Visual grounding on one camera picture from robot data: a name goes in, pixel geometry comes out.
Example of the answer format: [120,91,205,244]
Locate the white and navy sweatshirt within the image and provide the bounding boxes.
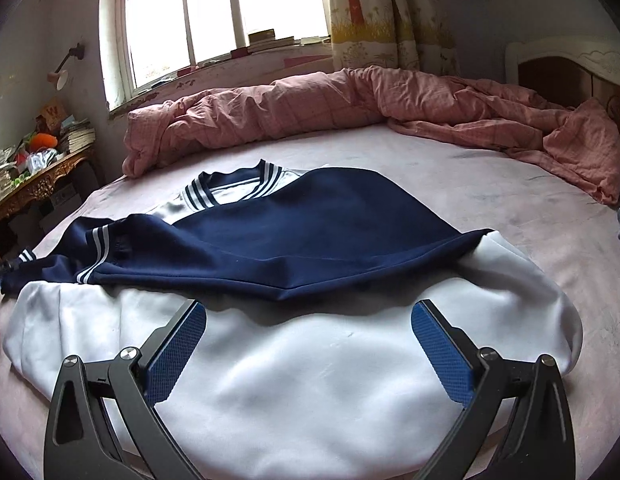
[0,158,585,480]

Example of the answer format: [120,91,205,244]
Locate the ornate gold wooden desk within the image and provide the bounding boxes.
[0,143,102,220]

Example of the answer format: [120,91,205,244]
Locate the orange plush toy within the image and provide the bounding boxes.
[28,132,58,153]

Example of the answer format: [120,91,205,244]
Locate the stack of books on desk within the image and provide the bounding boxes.
[57,119,96,154]

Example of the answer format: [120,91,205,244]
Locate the pink bed sheet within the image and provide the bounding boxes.
[0,121,620,480]

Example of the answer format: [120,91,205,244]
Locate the white framed window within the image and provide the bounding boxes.
[99,0,329,108]

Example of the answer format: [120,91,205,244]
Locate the pink crumpled quilt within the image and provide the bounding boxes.
[122,66,620,205]

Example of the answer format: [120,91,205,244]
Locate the books on window sill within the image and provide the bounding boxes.
[247,28,296,53]

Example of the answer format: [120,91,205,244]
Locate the white wooden headboard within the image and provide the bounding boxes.
[504,36,620,134]

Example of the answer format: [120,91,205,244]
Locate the patterned yellow curtain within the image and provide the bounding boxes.
[329,0,459,76]

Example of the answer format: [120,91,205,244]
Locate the wall mounted lamp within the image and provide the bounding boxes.
[46,42,85,91]

